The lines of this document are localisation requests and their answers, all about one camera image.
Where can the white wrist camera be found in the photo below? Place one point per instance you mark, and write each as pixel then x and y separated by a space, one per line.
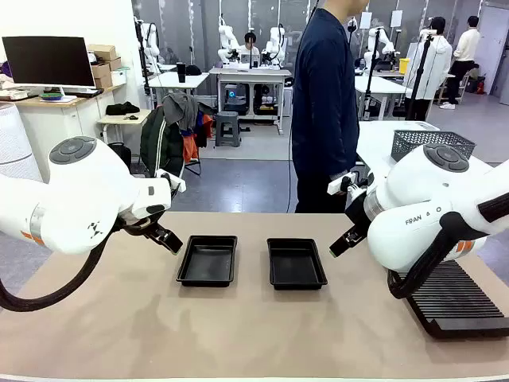
pixel 175 184
pixel 337 185

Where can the black plastic ESD tray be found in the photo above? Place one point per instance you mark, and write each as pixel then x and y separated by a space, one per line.
pixel 296 266
pixel 207 262

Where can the white lab robot arm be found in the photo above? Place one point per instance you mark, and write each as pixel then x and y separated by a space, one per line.
pixel 151 40
pixel 276 44
pixel 227 40
pixel 375 44

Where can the navy sleeved left forearm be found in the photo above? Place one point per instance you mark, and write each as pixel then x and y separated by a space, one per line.
pixel 348 151

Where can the black computer monitor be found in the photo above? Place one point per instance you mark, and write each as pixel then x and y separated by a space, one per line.
pixel 47 59

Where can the black computer tower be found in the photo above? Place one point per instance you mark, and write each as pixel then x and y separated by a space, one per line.
pixel 234 99

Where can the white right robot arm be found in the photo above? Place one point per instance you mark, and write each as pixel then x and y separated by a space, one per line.
pixel 409 242

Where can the grey hooded garment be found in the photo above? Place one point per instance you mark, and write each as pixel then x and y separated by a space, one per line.
pixel 179 109

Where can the green dish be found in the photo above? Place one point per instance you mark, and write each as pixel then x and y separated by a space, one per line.
pixel 51 96

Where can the dark green striped jacket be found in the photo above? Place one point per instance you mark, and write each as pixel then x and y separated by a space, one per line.
pixel 159 147

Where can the grey workstation table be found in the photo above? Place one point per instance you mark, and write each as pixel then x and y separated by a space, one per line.
pixel 250 72

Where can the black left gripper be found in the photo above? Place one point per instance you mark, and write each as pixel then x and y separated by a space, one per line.
pixel 139 227

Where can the person in cream sweater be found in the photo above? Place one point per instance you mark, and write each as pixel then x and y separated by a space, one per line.
pixel 467 47

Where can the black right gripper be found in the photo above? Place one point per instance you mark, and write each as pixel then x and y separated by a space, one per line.
pixel 357 213

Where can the grey mesh basket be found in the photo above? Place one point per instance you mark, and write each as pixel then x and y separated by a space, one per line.
pixel 405 142

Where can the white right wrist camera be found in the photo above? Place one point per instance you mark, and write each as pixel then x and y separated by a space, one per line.
pixel 337 185

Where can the person in navy jacket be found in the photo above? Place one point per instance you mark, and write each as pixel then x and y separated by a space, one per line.
pixel 322 99

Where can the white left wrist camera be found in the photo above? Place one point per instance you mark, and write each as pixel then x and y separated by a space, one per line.
pixel 175 184

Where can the yellow bin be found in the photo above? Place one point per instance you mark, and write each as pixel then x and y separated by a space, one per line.
pixel 404 65

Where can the grey plastic stool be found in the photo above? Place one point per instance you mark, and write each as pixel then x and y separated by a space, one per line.
pixel 227 127

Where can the white cabinet wooden top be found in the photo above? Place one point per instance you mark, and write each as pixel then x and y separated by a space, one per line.
pixel 71 119

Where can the white side work table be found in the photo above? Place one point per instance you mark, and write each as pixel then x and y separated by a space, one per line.
pixel 378 139

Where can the brown cardboard box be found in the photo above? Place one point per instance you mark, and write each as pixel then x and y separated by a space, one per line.
pixel 115 64
pixel 104 52
pixel 100 70
pixel 104 81

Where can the grey door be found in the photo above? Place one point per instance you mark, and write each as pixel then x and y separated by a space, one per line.
pixel 497 47

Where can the person in white hoodie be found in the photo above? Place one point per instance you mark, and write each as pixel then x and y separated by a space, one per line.
pixel 433 67

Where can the white lab table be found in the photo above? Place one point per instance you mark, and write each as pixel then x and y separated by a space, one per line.
pixel 381 85
pixel 171 81

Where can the black slotted board rack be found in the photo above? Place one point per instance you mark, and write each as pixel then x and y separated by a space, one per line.
pixel 457 302

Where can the black cloth bundle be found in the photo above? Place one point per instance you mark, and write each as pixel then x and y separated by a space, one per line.
pixel 121 108

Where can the black tripod stand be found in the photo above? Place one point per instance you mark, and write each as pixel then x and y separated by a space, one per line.
pixel 370 79
pixel 420 71
pixel 141 59

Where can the white paper sheet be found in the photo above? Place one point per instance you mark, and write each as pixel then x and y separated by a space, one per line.
pixel 396 18
pixel 366 20

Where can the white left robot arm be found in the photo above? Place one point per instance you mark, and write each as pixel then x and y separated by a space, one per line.
pixel 87 187

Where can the black tumbler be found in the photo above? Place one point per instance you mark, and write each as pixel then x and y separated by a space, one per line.
pixel 181 72

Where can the black keyboard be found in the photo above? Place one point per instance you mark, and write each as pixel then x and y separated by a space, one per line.
pixel 83 92

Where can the seated black-haired person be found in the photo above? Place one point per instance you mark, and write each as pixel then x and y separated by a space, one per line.
pixel 250 49

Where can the orange garment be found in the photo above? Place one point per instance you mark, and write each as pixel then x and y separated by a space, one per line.
pixel 190 147

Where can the red fire extinguisher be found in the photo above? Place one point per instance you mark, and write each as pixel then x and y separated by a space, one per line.
pixel 480 85

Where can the small white rolling table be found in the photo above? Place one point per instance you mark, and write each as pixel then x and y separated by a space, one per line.
pixel 119 119

